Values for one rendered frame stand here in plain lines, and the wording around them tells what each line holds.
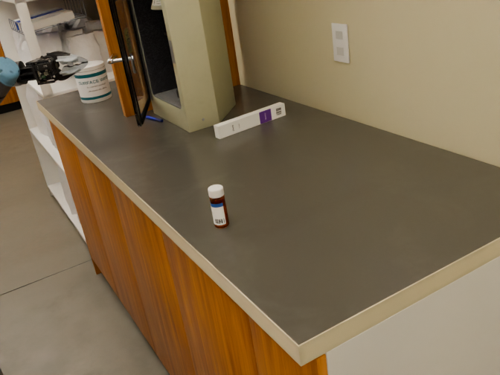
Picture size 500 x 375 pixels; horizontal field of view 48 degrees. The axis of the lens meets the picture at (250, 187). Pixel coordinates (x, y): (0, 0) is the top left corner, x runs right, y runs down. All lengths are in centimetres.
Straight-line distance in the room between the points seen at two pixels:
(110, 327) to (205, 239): 150
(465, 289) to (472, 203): 21
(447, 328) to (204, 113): 106
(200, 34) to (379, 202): 83
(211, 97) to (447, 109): 74
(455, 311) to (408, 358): 12
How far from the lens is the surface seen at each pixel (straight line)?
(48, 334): 273
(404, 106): 160
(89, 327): 267
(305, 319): 92
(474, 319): 117
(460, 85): 145
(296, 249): 109
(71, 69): 187
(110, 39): 207
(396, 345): 103
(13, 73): 174
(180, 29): 176
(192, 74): 179
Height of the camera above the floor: 152
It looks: 25 degrees down
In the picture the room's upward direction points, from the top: 9 degrees counter-clockwise
